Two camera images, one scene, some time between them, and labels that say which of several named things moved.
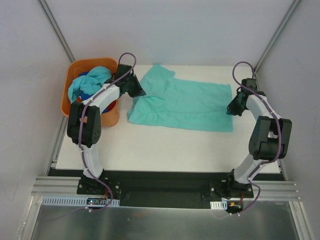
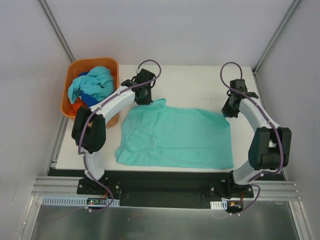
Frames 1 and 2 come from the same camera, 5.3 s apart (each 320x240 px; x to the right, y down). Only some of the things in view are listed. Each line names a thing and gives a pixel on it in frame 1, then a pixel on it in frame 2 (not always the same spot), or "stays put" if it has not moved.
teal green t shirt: x=173 y=102 → x=162 y=135
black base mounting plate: x=165 y=189 stays put
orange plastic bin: x=109 y=118 stays put
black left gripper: x=135 y=85 → x=144 y=99
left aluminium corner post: x=57 y=30 stays put
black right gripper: x=236 y=104 stays put
